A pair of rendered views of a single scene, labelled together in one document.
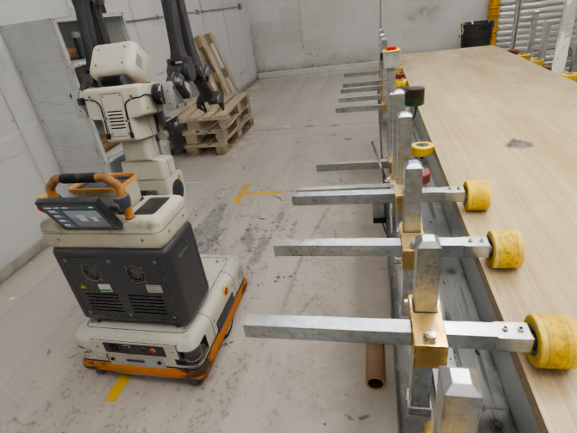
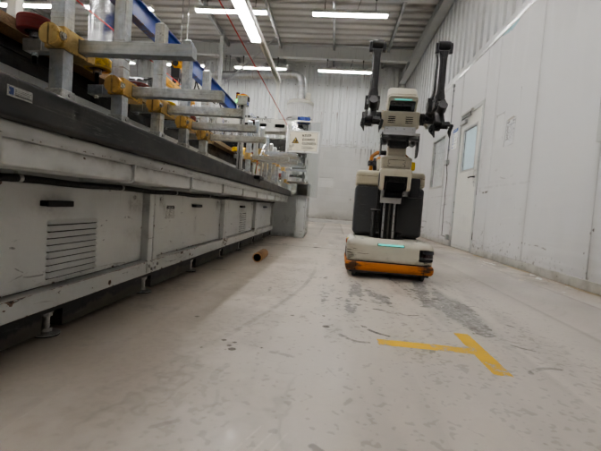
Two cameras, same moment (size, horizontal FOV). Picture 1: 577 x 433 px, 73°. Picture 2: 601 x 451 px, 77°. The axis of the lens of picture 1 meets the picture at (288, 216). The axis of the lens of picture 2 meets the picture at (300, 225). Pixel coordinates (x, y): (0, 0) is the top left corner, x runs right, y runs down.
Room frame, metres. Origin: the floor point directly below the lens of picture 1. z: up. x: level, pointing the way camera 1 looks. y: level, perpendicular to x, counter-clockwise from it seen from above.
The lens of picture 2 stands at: (4.40, -0.52, 0.49)
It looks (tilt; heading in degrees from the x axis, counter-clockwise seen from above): 3 degrees down; 170
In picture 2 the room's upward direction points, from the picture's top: 4 degrees clockwise
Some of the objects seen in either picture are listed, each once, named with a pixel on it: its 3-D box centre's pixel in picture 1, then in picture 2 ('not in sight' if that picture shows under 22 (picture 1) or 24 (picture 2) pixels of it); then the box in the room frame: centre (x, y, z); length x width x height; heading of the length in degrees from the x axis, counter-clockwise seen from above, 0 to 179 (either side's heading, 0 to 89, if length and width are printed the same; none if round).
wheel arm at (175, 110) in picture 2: (370, 88); (186, 111); (2.89, -0.73, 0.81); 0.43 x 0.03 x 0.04; 76
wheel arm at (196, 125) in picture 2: (370, 97); (208, 126); (2.65, -0.67, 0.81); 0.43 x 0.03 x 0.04; 76
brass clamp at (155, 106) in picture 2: not in sight; (160, 108); (2.89, -0.83, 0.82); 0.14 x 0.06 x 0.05; 166
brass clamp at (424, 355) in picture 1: (425, 325); not in sight; (0.47, -0.20, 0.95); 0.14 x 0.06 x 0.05; 166
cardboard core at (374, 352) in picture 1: (374, 354); (260, 255); (1.18, -0.29, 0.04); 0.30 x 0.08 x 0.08; 166
